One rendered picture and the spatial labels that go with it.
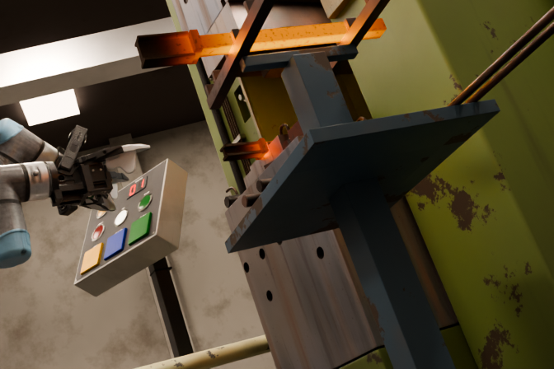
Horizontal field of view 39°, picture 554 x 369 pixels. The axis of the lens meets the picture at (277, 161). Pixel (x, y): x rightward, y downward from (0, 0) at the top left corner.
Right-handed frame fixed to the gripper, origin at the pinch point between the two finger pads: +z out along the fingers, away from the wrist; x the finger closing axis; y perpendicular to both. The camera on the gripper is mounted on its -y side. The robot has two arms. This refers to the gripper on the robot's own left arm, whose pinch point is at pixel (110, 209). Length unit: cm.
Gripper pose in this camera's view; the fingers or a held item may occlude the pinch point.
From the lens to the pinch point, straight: 205.3
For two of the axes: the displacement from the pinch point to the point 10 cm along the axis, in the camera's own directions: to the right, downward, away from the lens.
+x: -7.5, 4.6, 4.7
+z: 6.6, 5.3, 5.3
